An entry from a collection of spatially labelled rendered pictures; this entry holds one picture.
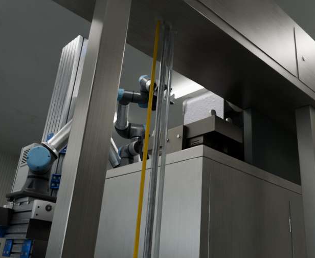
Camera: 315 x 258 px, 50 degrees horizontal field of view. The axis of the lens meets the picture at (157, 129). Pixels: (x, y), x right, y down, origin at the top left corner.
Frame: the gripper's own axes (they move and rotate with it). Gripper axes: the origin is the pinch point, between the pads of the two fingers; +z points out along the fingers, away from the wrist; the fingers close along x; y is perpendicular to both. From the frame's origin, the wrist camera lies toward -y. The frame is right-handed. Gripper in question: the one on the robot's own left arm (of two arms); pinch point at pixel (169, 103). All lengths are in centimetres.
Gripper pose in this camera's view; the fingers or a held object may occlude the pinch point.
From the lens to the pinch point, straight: 181.4
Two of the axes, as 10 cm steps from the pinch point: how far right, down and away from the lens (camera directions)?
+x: 7.5, 3.1, 5.9
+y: 4.9, -8.6, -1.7
